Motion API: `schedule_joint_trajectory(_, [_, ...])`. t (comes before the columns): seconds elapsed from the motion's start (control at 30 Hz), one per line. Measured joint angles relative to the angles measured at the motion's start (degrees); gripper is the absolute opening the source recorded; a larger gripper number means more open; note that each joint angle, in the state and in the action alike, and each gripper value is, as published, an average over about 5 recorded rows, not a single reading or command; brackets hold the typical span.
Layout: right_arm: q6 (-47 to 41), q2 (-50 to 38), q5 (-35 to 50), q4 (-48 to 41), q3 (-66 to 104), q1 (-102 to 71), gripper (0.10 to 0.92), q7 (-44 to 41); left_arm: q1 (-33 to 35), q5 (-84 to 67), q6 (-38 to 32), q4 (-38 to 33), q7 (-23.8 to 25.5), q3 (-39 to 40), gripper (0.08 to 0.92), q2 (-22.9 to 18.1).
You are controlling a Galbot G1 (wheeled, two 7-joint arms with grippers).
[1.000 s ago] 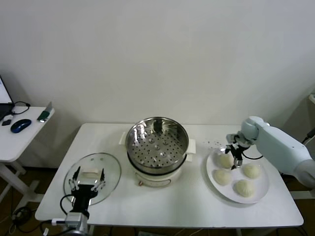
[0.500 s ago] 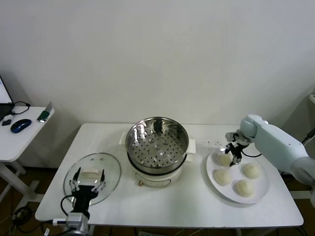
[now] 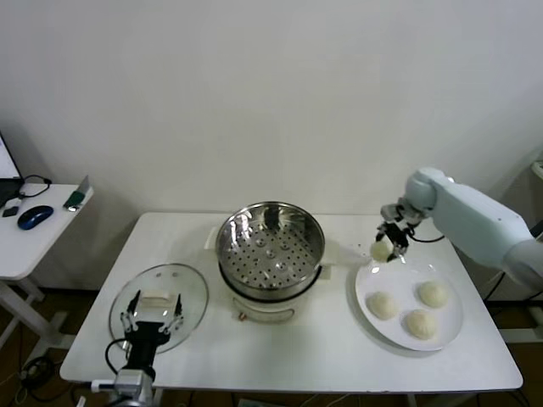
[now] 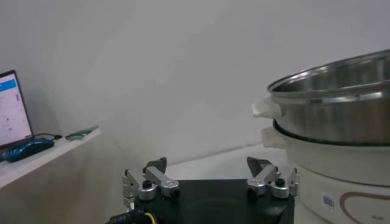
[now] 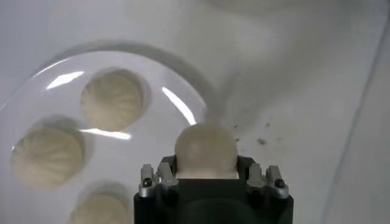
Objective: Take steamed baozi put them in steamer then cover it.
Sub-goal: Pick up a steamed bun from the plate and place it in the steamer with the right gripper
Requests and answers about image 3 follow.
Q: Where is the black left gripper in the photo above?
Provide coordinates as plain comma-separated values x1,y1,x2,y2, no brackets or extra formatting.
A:
120,290,184,372

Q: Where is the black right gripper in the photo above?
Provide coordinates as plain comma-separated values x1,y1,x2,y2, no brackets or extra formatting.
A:
375,223,411,265

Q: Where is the white steamed baozi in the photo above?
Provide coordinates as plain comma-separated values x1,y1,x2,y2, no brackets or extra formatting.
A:
366,291,399,320
401,309,438,341
370,239,394,263
414,280,450,309

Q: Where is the round glass lid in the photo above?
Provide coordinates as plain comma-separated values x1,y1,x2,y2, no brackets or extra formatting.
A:
109,263,210,355

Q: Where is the perforated steel steamer basket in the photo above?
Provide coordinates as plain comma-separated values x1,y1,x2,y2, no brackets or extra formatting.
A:
215,202,327,300

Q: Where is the white round plate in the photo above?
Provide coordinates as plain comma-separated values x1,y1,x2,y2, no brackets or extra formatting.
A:
354,252,464,353

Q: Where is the white electric cooker pot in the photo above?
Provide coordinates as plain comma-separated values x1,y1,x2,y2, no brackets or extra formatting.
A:
204,226,339,326

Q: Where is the white side desk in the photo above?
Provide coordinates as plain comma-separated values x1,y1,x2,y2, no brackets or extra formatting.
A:
0,182,95,353

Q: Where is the green and white device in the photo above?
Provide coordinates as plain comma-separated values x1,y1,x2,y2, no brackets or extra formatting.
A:
63,176,94,213

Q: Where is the blue computer mouse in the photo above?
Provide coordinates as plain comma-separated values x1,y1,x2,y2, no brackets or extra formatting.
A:
17,205,55,231

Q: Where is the black laptop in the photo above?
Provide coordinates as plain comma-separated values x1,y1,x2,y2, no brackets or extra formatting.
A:
0,129,25,209

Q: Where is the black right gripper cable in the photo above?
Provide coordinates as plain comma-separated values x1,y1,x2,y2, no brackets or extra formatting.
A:
406,228,446,243

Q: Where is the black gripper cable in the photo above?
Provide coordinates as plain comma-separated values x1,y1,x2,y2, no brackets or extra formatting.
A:
406,228,446,243
104,337,131,376

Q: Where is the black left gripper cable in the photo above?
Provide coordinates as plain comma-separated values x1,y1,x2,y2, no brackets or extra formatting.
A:
104,337,131,376

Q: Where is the black floor cable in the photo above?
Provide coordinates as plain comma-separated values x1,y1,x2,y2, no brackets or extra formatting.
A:
14,355,69,404

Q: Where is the thin black desk cable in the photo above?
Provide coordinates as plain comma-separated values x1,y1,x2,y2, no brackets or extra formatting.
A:
19,175,54,199

